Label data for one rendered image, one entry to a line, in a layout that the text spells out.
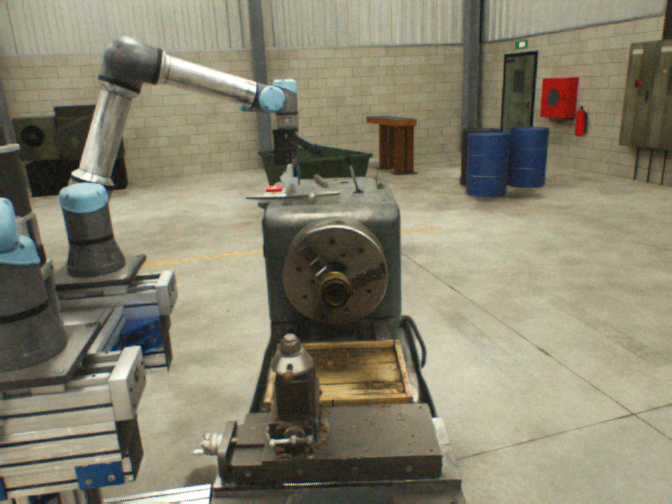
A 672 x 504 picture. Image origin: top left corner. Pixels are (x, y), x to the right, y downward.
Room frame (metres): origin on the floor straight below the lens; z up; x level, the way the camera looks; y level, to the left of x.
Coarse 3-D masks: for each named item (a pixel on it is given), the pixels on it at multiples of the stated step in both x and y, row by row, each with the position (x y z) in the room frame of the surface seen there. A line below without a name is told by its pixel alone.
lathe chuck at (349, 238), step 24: (312, 240) 1.45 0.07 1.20; (336, 240) 1.45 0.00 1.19; (360, 240) 1.45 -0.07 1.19; (288, 264) 1.46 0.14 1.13; (360, 264) 1.45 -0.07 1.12; (384, 264) 1.48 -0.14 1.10; (288, 288) 1.46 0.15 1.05; (312, 288) 1.45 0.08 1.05; (360, 288) 1.45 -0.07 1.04; (384, 288) 1.45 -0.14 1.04; (312, 312) 1.45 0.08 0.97; (336, 312) 1.45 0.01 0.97; (360, 312) 1.45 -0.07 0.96
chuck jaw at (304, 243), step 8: (304, 240) 1.46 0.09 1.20; (304, 248) 1.42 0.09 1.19; (312, 248) 1.41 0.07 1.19; (304, 256) 1.41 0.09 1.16; (312, 256) 1.41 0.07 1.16; (320, 256) 1.42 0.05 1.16; (312, 264) 1.39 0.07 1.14; (320, 264) 1.39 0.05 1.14; (328, 264) 1.42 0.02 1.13; (320, 272) 1.37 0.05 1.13; (328, 272) 1.37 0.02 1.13; (320, 280) 1.37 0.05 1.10
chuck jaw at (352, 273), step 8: (376, 264) 1.44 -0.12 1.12; (352, 272) 1.41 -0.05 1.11; (360, 272) 1.40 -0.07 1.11; (368, 272) 1.41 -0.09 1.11; (376, 272) 1.41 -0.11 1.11; (384, 272) 1.45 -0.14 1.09; (352, 280) 1.37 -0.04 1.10; (360, 280) 1.39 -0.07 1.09; (368, 280) 1.41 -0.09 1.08; (376, 280) 1.41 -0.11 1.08; (352, 288) 1.37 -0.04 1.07
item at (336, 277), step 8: (336, 272) 1.37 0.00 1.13; (328, 280) 1.34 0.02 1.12; (336, 280) 1.33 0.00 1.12; (344, 280) 1.34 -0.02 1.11; (320, 288) 1.35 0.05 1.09; (328, 288) 1.31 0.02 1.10; (344, 288) 1.31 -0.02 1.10; (328, 296) 1.36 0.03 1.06; (336, 296) 1.37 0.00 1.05; (344, 296) 1.31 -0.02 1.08; (328, 304) 1.31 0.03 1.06; (336, 304) 1.31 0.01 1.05; (344, 304) 1.31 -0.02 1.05
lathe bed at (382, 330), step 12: (312, 324) 1.59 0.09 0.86; (360, 324) 1.57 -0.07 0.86; (384, 324) 1.56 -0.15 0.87; (300, 336) 1.54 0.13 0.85; (312, 336) 1.50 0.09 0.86; (324, 336) 1.55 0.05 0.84; (348, 336) 1.54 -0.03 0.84; (360, 336) 1.49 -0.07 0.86; (372, 336) 1.53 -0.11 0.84; (384, 336) 1.48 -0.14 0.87
